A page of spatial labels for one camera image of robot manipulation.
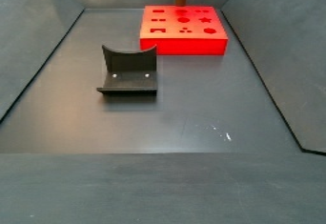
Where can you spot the black curved holder cradle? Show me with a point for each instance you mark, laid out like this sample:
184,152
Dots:
131,71

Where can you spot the red shape-sorter block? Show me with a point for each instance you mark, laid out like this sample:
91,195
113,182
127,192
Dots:
184,30

